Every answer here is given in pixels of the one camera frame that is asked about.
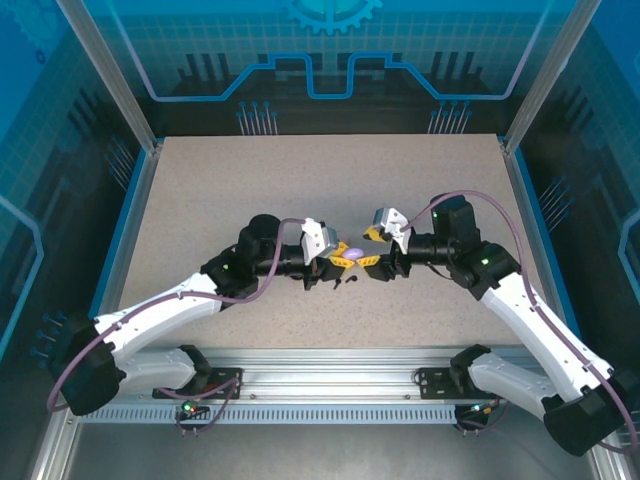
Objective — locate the purple earbud charging case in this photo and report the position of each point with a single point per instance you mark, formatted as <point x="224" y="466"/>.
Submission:
<point x="354" y="252"/>

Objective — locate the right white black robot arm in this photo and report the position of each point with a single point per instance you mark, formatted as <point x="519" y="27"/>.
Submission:
<point x="525" y="325"/>

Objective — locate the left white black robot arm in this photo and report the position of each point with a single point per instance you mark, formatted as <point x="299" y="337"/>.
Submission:
<point x="160" y="310"/>

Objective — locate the steel lower shelf panel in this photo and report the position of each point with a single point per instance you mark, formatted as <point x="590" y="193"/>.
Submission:
<point x="325" y="450"/>

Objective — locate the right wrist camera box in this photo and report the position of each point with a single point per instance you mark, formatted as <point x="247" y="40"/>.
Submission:
<point x="387" y="217"/>

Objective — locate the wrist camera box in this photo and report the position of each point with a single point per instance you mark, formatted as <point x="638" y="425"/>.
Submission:
<point x="387" y="217"/>
<point x="320" y="240"/>

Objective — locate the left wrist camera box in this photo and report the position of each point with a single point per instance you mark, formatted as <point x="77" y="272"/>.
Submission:
<point x="320" y="240"/>

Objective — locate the aluminium table side rail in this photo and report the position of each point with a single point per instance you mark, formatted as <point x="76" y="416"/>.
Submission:
<point x="131" y="225"/>
<point x="529" y="225"/>

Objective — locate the aluminium mounting rail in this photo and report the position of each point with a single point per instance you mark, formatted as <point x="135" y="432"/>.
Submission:
<point x="330" y="375"/>

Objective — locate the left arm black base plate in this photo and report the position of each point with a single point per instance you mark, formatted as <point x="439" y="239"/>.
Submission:
<point x="225" y="374"/>

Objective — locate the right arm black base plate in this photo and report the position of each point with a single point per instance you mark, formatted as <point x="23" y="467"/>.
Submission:
<point x="435" y="382"/>

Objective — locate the aluminium frame post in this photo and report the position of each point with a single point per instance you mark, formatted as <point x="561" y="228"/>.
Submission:
<point x="543" y="85"/>
<point x="119" y="85"/>

